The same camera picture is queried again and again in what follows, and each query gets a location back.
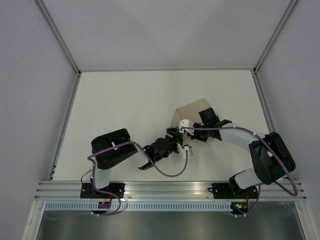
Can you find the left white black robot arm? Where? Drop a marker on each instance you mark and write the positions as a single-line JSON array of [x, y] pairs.
[[113, 148]]

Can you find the aluminium mounting rail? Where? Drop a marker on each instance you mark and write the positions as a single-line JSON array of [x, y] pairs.
[[159, 191]]

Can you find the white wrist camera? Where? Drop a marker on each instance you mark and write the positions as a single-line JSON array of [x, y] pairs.
[[186, 125], [186, 151]]

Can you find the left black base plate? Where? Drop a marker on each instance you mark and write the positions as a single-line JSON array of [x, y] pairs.
[[88, 191]]

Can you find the white slotted cable duct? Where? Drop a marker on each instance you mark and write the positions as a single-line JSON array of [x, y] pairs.
[[165, 206]]

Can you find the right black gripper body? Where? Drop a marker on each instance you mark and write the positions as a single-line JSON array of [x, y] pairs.
[[200, 135]]

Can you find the beige cloth napkin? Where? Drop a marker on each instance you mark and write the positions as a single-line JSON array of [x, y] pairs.
[[189, 112]]

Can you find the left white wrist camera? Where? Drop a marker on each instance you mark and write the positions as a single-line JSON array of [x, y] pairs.
[[186, 151]]

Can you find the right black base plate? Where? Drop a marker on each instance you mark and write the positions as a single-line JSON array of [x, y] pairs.
[[232, 191]]

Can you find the aluminium frame post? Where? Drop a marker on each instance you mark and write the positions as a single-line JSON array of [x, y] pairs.
[[57, 35], [275, 34]]

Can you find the left aluminium frame post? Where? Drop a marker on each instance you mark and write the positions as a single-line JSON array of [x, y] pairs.
[[57, 35]]

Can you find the right aluminium frame post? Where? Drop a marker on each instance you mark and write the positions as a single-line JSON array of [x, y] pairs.
[[275, 34]]

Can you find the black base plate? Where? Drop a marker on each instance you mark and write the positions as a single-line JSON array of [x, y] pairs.
[[88, 191], [232, 191]]

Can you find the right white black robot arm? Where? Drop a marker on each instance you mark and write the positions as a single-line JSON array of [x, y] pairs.
[[270, 157]]

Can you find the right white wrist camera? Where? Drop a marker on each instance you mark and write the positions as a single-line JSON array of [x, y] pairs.
[[186, 125]]

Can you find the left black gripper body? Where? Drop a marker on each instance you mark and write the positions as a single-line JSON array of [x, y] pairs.
[[173, 146]]

